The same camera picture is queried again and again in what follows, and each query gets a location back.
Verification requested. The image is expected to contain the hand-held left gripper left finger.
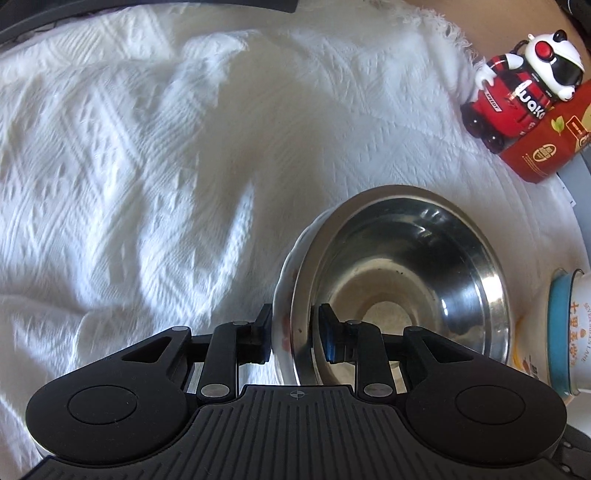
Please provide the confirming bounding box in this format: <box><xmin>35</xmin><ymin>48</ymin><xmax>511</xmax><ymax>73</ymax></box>
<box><xmin>108</xmin><ymin>302</ymin><xmax>273</xmax><ymax>404</ymax></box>

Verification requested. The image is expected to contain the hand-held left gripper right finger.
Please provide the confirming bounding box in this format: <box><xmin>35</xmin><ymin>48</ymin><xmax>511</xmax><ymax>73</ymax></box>
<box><xmin>311</xmin><ymin>302</ymin><xmax>482</xmax><ymax>400</ymax></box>

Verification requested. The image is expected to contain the white floral bowl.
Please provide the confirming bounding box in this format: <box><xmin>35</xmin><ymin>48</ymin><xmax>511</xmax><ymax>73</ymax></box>
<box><xmin>271</xmin><ymin>217</ymin><xmax>326</xmax><ymax>372</ymax></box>

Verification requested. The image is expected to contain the stainless steel bowl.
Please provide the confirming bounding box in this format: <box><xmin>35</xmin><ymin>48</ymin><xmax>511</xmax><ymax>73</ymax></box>
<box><xmin>290</xmin><ymin>184</ymin><xmax>514</xmax><ymax>376</ymax></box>

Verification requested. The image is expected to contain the cream bowl with yellow rim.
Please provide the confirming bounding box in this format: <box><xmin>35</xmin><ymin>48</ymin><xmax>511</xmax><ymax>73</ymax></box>
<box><xmin>509</xmin><ymin>314</ymin><xmax>556</xmax><ymax>371</ymax></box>

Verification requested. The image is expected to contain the blue ceramic bowl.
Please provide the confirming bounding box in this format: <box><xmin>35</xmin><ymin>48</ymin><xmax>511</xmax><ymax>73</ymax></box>
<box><xmin>547</xmin><ymin>267</ymin><xmax>591</xmax><ymax>398</ymax></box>

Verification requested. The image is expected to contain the white woven blanket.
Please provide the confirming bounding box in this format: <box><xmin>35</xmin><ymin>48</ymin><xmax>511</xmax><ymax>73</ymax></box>
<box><xmin>0</xmin><ymin>0</ymin><xmax>591</xmax><ymax>462</ymax></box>

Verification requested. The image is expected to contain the red snack bag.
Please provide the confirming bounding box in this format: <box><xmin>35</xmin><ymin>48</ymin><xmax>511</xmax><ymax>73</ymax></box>
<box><xmin>501</xmin><ymin>99</ymin><xmax>591</xmax><ymax>184</ymax></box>

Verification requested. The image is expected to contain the panda figurine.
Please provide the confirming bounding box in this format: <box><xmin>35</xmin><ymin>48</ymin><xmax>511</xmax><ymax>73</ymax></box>
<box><xmin>460</xmin><ymin>30</ymin><xmax>587</xmax><ymax>153</ymax></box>

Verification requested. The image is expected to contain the black monitor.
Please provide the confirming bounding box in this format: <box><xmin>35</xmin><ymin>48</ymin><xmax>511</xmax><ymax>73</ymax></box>
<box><xmin>0</xmin><ymin>0</ymin><xmax>297</xmax><ymax>34</ymax></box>

